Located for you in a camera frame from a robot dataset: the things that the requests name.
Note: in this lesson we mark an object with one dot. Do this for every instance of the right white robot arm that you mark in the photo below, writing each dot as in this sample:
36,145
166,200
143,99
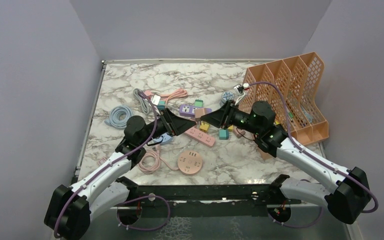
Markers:
343,192

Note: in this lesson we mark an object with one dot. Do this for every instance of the teal charger plug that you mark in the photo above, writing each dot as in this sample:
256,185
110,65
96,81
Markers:
223,134

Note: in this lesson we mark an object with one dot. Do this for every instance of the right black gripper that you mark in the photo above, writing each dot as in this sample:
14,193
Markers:
221,117

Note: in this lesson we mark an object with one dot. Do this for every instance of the orange mesh file organizer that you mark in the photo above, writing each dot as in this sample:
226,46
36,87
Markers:
290,86

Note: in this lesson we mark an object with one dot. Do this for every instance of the pink long power strip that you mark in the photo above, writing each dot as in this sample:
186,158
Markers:
200,136

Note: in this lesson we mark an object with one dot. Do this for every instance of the purple power strip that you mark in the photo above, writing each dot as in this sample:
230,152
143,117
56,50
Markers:
188,110

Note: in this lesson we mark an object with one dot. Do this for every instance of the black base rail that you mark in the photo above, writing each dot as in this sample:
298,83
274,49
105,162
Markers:
195,201

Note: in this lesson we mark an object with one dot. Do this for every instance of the yellow charger plug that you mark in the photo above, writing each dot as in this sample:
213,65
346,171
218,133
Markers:
204,127

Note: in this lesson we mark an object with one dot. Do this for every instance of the green charger plug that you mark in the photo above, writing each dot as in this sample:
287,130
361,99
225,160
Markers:
198,103

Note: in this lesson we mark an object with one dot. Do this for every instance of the teal plug near cables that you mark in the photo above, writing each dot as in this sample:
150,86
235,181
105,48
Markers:
161,105

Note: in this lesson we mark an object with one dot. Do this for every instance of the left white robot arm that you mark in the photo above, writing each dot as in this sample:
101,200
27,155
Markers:
72,208

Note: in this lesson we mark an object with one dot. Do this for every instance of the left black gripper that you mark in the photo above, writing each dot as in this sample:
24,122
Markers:
174,124

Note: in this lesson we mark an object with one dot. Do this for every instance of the blue round power socket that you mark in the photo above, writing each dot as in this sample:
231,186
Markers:
163,139

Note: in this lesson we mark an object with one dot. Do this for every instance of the dusty pink charger plug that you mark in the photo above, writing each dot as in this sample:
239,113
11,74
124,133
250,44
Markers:
239,133

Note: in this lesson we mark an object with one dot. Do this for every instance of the pink round power socket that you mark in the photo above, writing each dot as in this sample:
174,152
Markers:
190,162

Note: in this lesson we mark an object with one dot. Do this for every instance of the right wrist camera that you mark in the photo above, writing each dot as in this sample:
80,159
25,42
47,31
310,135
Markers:
241,89

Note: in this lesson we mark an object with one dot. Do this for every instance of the pink dual USB charger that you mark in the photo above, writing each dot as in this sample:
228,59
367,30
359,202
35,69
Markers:
199,112

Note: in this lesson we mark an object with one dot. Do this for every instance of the blue patterned tape roll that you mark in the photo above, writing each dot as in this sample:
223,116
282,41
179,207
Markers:
226,96

